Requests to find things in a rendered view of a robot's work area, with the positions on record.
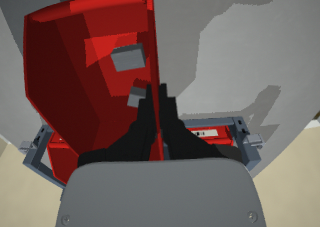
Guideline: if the grey steel block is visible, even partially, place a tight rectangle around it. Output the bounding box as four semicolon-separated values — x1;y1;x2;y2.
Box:
110;43;146;72
127;86;146;108

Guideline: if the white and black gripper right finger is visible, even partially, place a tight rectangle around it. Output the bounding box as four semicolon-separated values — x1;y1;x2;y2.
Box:
158;83;243;164

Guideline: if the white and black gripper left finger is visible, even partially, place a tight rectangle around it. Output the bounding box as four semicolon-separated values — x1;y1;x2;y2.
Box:
77;84;158;168

